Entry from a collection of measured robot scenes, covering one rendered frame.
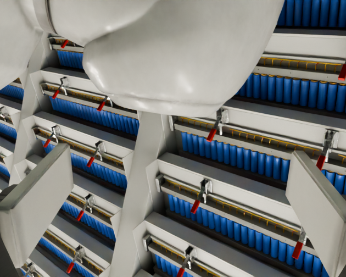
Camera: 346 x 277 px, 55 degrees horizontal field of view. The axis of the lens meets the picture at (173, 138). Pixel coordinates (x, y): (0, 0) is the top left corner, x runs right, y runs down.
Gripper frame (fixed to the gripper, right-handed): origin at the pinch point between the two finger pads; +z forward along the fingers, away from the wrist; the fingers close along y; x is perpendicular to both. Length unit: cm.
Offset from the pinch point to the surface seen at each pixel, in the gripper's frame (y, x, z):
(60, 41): -51, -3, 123
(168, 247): -3, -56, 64
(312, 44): 28, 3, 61
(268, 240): 22, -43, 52
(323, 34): 30, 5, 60
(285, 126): 24, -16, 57
